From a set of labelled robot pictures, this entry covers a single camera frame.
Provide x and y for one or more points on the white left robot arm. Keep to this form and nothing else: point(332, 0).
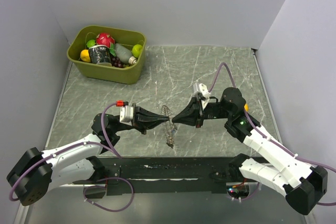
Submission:
point(38, 172)

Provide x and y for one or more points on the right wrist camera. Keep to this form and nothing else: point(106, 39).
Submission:
point(201, 93)

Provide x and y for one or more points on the yellow lemon in bin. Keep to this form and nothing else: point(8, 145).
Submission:
point(84, 56)

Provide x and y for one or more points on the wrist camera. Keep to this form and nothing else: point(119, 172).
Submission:
point(201, 93)
point(126, 111)

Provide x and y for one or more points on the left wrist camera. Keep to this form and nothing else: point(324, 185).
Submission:
point(126, 111)

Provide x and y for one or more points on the black instant noodle cup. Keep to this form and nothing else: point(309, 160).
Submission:
point(100, 55)

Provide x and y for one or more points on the grey plastic bottle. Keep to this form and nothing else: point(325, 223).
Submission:
point(124, 54)

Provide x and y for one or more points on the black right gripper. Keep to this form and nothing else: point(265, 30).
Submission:
point(192, 114)

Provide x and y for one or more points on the yellow lemon on table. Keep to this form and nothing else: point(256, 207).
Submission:
point(246, 107)

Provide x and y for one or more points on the olive green plastic bin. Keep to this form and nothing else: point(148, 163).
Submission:
point(127, 38)

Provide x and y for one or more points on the green lime in bin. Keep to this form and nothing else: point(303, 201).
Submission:
point(91, 43)

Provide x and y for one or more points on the dark purple grapes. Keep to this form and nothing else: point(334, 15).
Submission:
point(116, 62)

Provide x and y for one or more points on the green apple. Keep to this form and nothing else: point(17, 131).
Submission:
point(136, 50)

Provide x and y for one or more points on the red dragon fruit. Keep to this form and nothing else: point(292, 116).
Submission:
point(105, 39)

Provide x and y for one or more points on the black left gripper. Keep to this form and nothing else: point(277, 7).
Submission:
point(147, 120)

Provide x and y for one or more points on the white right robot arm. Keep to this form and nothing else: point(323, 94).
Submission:
point(302, 183)

